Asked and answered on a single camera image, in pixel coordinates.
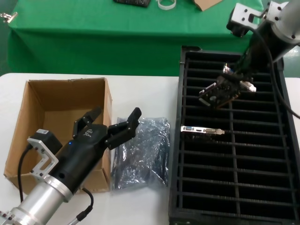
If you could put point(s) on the brown cardboard piece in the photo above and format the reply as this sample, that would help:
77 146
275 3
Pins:
206 4

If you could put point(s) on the brown open cardboard box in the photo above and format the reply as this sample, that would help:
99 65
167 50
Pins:
58 93

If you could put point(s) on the black slotted plastic container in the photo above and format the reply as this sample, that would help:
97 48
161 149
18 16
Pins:
230 164

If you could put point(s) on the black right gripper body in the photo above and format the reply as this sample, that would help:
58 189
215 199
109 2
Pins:
262 47

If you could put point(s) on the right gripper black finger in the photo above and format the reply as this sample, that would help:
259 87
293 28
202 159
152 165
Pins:
248 68
235 76

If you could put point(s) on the graphics card with silver bracket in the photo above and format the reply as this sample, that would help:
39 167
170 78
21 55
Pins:
201 131
222 93

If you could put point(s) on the silver binder clip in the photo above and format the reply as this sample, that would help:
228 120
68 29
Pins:
10 17

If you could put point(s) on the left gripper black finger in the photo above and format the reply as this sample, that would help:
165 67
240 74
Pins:
86 118
124 133

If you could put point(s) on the clear tape roll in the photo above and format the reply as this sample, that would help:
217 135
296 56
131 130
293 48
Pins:
161 5

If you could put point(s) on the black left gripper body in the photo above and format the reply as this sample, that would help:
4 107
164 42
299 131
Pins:
82 157

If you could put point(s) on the black foam pad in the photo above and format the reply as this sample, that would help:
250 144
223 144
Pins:
131 2

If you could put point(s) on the green tablecloth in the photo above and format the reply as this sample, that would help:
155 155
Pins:
93 35

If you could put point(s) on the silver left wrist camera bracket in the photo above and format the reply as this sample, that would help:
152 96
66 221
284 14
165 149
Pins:
44 161

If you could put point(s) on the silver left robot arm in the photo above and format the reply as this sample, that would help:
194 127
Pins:
39 204

